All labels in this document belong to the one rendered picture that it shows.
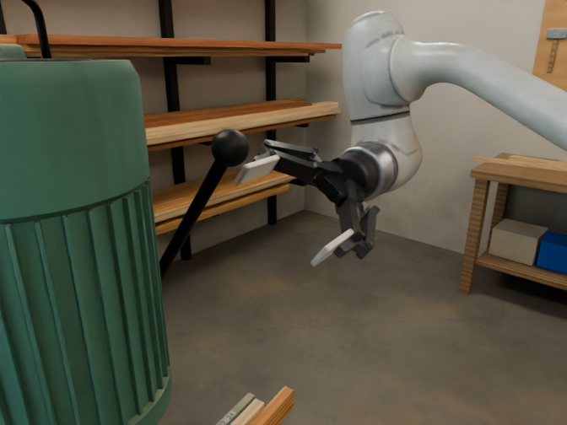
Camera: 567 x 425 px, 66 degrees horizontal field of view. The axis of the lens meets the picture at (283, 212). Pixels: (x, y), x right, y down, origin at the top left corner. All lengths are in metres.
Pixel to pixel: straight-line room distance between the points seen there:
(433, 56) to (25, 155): 0.56
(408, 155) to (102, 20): 2.47
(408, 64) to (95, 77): 0.50
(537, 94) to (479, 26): 2.91
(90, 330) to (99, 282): 0.04
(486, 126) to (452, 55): 2.85
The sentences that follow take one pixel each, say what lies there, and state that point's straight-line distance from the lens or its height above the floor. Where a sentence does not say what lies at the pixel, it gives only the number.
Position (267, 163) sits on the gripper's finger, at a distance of 0.55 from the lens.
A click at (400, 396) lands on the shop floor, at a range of 2.29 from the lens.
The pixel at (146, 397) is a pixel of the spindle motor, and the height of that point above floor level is 1.23.
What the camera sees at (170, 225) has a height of 0.53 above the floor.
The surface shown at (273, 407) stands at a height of 0.94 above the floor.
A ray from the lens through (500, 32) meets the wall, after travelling 3.50.
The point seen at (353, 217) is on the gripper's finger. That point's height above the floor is 1.31.
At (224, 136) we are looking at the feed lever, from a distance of 0.40.
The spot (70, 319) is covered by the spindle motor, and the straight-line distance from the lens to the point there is 0.34.
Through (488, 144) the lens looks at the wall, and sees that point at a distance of 3.54.
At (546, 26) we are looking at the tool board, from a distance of 3.42.
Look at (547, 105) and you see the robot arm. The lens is 0.64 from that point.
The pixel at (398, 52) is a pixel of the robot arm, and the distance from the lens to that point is 0.71.
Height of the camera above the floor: 1.51
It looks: 20 degrees down
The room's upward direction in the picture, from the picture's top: straight up
